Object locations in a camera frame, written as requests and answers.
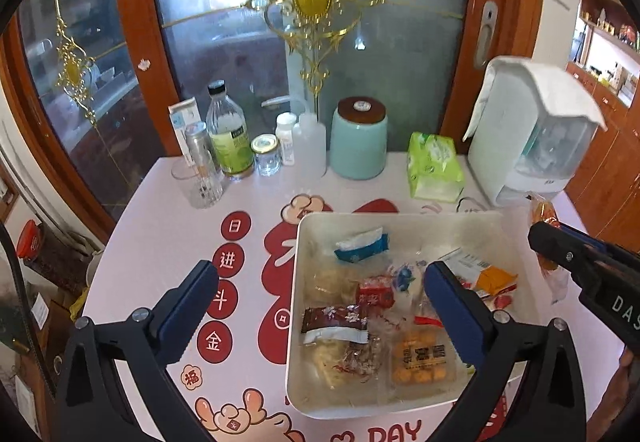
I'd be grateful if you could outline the orange and white snack bar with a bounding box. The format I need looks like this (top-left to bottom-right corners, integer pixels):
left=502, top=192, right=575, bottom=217
left=441, top=248, right=519, bottom=299

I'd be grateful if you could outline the wooden cabinet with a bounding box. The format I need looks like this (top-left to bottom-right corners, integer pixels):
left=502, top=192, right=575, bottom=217
left=565, top=62, right=640, bottom=243

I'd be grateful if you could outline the clear glass cup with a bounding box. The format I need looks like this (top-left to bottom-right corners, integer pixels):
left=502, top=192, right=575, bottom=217
left=171, top=157, right=223, bottom=209

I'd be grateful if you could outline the clear rice cracker packet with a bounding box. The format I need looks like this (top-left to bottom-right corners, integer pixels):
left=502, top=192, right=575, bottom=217
left=303, top=259, right=428, bottom=307

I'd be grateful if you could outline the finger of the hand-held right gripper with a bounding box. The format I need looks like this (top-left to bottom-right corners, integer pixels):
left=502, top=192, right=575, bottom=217
left=527, top=221, right=608, bottom=284
left=575, top=235, right=640, bottom=273

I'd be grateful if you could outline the white plastic bin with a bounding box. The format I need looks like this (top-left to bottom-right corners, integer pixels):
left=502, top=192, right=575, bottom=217
left=284, top=211, right=547, bottom=421

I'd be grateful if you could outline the small white carton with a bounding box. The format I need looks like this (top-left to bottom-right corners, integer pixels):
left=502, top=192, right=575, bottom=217
left=168, top=98, right=198, bottom=168

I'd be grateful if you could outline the small glass jar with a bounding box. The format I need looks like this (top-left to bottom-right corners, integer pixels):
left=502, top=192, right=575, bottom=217
left=251, top=133, right=280, bottom=176

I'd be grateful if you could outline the brown snowflake snack packet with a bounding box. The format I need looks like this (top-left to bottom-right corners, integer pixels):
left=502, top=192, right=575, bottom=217
left=301, top=304, right=370, bottom=348

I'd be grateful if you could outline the white squeeze bottle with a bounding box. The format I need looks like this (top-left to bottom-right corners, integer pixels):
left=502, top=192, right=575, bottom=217
left=260, top=95, right=328, bottom=175

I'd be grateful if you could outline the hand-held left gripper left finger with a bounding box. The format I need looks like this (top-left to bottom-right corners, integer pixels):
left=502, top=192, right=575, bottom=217
left=52, top=259, right=221, bottom=442

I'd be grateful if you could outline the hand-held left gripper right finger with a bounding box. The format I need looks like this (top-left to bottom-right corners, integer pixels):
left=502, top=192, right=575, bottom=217
left=422, top=259, right=588, bottom=442

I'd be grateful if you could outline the red-lidded dark jar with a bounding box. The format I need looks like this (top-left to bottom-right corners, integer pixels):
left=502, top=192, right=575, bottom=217
left=16, top=219, right=93, bottom=295

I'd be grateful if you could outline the white cloth cover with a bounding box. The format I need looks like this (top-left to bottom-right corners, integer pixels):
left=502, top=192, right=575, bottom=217
left=462, top=55, right=608, bottom=143

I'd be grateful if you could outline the small metal can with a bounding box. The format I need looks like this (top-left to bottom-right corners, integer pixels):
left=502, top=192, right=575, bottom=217
left=185, top=121, right=213, bottom=173

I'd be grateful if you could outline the green tissue pack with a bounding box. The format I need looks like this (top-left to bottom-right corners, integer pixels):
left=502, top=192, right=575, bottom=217
left=407, top=132, right=466, bottom=201

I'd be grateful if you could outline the clear packet with orange snack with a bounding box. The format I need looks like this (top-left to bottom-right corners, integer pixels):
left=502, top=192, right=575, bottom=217
left=527, top=191, right=572, bottom=305

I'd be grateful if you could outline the white desktop organizer cabinet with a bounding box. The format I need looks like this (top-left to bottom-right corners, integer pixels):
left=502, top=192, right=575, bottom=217
left=467, top=57, right=598, bottom=209

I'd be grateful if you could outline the egg yolk pastry packet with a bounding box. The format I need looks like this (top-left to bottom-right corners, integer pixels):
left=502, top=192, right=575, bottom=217
left=389, top=326, right=465, bottom=387

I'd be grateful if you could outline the clear pale pastry packet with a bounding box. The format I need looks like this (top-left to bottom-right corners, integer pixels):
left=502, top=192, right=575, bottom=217
left=311, top=341, right=387, bottom=391

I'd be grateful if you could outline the wooden display shelf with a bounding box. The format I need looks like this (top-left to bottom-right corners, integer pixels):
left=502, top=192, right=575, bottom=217
left=575, top=0, right=640, bottom=108

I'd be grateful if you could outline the white pill bottle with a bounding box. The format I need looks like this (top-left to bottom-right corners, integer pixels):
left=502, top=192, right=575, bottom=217
left=276, top=112, right=298, bottom=166

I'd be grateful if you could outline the blue and white snack packet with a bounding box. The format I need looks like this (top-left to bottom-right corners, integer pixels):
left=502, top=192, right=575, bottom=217
left=333, top=228, right=391, bottom=265

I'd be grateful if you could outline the teal canister with brown lid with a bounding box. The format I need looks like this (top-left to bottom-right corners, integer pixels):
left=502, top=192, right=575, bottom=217
left=330, top=96, right=388, bottom=180

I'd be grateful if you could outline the glass bottle with green label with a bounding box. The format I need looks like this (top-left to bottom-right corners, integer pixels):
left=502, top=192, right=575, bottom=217
left=206, top=80, right=255, bottom=180

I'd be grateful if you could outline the silver door handle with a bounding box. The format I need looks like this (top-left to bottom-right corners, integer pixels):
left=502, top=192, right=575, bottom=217
left=471, top=0, right=499, bottom=70

